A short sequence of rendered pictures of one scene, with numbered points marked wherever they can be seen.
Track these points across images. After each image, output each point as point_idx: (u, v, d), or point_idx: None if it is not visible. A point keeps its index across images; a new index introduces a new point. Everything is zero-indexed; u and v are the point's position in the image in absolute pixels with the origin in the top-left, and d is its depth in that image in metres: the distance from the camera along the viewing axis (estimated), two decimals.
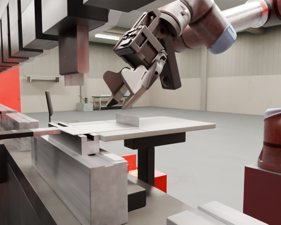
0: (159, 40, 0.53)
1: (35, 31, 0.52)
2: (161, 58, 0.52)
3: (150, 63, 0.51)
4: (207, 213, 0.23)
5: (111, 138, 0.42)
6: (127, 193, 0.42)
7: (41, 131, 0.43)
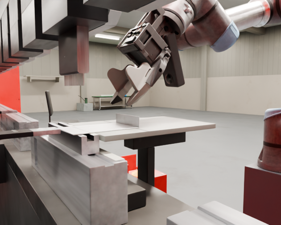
0: (163, 38, 0.54)
1: (35, 31, 0.52)
2: (164, 56, 0.53)
3: (154, 60, 0.51)
4: (207, 213, 0.23)
5: (111, 138, 0.42)
6: (127, 193, 0.42)
7: (41, 131, 0.43)
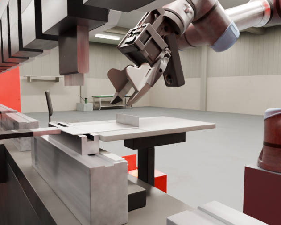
0: (163, 38, 0.54)
1: (35, 31, 0.52)
2: (165, 56, 0.53)
3: (154, 60, 0.51)
4: (207, 213, 0.23)
5: (111, 138, 0.42)
6: (127, 193, 0.42)
7: (41, 131, 0.43)
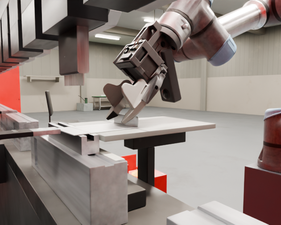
0: (160, 54, 0.54)
1: (35, 31, 0.52)
2: (161, 72, 0.52)
3: (150, 77, 0.51)
4: (207, 213, 0.23)
5: (111, 138, 0.42)
6: (127, 193, 0.42)
7: (41, 131, 0.43)
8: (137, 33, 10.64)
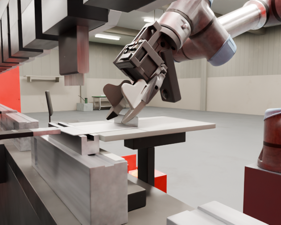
0: (159, 54, 0.53)
1: (35, 31, 0.52)
2: (161, 72, 0.52)
3: (150, 77, 0.51)
4: (207, 213, 0.23)
5: (111, 138, 0.42)
6: (127, 193, 0.42)
7: (41, 131, 0.43)
8: (137, 33, 10.64)
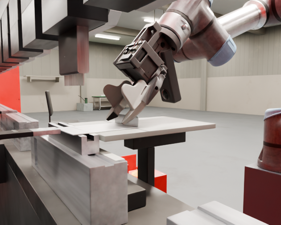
0: (159, 54, 0.54)
1: (35, 31, 0.52)
2: (161, 72, 0.52)
3: (150, 77, 0.51)
4: (207, 213, 0.23)
5: (111, 138, 0.42)
6: (127, 193, 0.42)
7: (41, 131, 0.43)
8: (137, 33, 10.64)
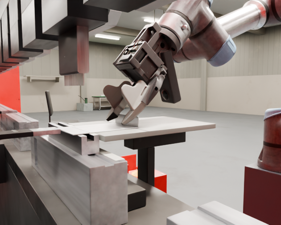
0: (159, 55, 0.54)
1: (35, 31, 0.52)
2: (161, 73, 0.52)
3: (150, 78, 0.51)
4: (207, 213, 0.23)
5: (111, 138, 0.42)
6: (127, 193, 0.42)
7: (41, 131, 0.43)
8: (137, 33, 10.64)
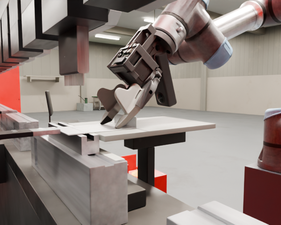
0: (154, 58, 0.53)
1: (35, 31, 0.52)
2: (155, 76, 0.52)
3: (145, 81, 0.50)
4: (207, 213, 0.23)
5: (111, 138, 0.42)
6: (127, 193, 0.42)
7: (41, 131, 0.43)
8: None
